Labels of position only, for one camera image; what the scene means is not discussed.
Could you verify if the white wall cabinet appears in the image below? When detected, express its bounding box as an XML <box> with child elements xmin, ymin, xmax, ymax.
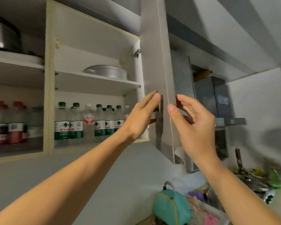
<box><xmin>0</xmin><ymin>0</ymin><xmax>150</xmax><ymax>165</ymax></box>

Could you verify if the person's left forearm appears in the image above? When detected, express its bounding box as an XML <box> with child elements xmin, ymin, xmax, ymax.
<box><xmin>0</xmin><ymin>133</ymin><xmax>131</xmax><ymax>225</ymax></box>

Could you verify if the person's right forearm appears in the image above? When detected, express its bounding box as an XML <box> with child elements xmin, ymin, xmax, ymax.
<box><xmin>196</xmin><ymin>159</ymin><xmax>281</xmax><ymax>225</ymax></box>

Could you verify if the white plastic basin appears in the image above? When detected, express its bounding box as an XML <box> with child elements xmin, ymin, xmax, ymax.
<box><xmin>83</xmin><ymin>65</ymin><xmax>129</xmax><ymax>80</ymax></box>

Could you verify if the purple cloth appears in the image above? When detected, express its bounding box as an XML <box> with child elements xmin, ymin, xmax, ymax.
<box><xmin>188</xmin><ymin>191</ymin><xmax>209</xmax><ymax>202</ymax></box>

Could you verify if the person's left hand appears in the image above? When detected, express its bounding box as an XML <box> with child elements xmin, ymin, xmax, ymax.
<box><xmin>121</xmin><ymin>90</ymin><xmax>161</xmax><ymax>141</ymax></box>

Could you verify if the grey metal range hood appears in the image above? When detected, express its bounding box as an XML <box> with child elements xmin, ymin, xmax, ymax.
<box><xmin>171</xmin><ymin>49</ymin><xmax>246</xmax><ymax>174</ymax></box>

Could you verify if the pink object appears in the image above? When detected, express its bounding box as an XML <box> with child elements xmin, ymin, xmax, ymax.
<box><xmin>190</xmin><ymin>203</ymin><xmax>219</xmax><ymax>225</ymax></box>

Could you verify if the grey wall cabinet door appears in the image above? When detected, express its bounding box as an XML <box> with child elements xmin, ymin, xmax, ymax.
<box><xmin>140</xmin><ymin>0</ymin><xmax>185</xmax><ymax>166</ymax></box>

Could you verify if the beige table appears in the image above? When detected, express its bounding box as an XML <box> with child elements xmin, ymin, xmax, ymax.
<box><xmin>136</xmin><ymin>214</ymin><xmax>155</xmax><ymax>225</ymax></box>

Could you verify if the white adhesive hook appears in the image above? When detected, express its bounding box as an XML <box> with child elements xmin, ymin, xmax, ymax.
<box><xmin>217</xmin><ymin>95</ymin><xmax>230</xmax><ymax>106</ymax></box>

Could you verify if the teal handbag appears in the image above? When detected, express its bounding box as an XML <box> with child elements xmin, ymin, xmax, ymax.
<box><xmin>152</xmin><ymin>181</ymin><xmax>191</xmax><ymax>225</ymax></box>

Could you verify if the green plastic bottle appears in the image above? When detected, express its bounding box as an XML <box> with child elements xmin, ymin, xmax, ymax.
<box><xmin>268</xmin><ymin>167</ymin><xmax>281</xmax><ymax>190</ymax></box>

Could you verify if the group of bottles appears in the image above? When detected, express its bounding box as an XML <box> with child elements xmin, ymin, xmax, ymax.
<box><xmin>54</xmin><ymin>102</ymin><xmax>125</xmax><ymax>147</ymax></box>
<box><xmin>0</xmin><ymin>100</ymin><xmax>28</xmax><ymax>150</ymax></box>

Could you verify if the teal-cap water bottle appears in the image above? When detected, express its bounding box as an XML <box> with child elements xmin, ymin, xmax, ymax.
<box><xmin>28</xmin><ymin>106</ymin><xmax>44</xmax><ymax>148</ymax></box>

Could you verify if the person's right hand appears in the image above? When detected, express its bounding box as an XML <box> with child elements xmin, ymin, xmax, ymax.
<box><xmin>167</xmin><ymin>94</ymin><xmax>222</xmax><ymax>166</ymax></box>

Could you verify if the metal faucet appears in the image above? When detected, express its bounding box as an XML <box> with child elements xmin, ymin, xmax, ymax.
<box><xmin>234</xmin><ymin>147</ymin><xmax>249</xmax><ymax>175</ymax></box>

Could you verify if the stainless steel pan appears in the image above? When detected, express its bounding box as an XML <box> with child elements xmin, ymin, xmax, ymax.
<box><xmin>236</xmin><ymin>173</ymin><xmax>272</xmax><ymax>199</ymax></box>

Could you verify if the white flat box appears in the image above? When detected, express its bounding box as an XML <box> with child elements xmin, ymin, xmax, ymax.
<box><xmin>186</xmin><ymin>194</ymin><xmax>230</xmax><ymax>225</ymax></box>

